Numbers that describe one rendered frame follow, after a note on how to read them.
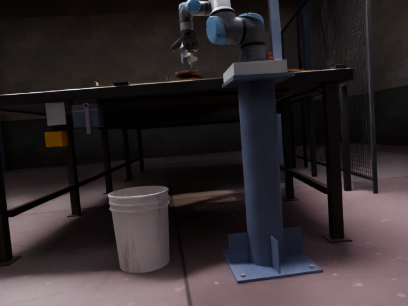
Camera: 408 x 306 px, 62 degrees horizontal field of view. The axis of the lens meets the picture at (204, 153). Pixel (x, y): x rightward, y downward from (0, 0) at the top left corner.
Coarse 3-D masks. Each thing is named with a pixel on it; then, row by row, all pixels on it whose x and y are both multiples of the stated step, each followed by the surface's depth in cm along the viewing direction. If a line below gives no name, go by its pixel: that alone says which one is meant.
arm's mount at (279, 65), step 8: (232, 64) 144; (240, 64) 143; (248, 64) 143; (256, 64) 143; (264, 64) 144; (272, 64) 144; (280, 64) 145; (232, 72) 146; (240, 72) 143; (248, 72) 143; (256, 72) 144; (264, 72) 144; (272, 72) 145; (280, 72) 145; (224, 80) 164
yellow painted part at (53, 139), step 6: (54, 126) 180; (48, 132) 177; (54, 132) 177; (60, 132) 177; (66, 132) 183; (48, 138) 177; (54, 138) 177; (60, 138) 177; (66, 138) 183; (48, 144) 177; (54, 144) 177; (60, 144) 177; (66, 144) 182
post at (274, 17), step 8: (272, 0) 363; (272, 8) 364; (272, 16) 364; (272, 24) 365; (272, 32) 366; (272, 40) 366; (280, 40) 366; (272, 48) 368; (280, 48) 367; (272, 56) 371; (280, 56) 367; (280, 120) 372; (280, 128) 373; (280, 136) 373; (280, 144) 374; (280, 152) 375; (280, 160) 375; (280, 176) 377
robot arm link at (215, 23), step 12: (216, 0) 147; (228, 0) 148; (216, 12) 145; (228, 12) 145; (216, 24) 143; (228, 24) 144; (240, 24) 146; (216, 36) 145; (228, 36) 146; (240, 36) 148
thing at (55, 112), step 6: (60, 102) 178; (48, 108) 178; (54, 108) 178; (60, 108) 178; (48, 114) 179; (54, 114) 179; (60, 114) 179; (48, 120) 179; (54, 120) 179; (60, 120) 179
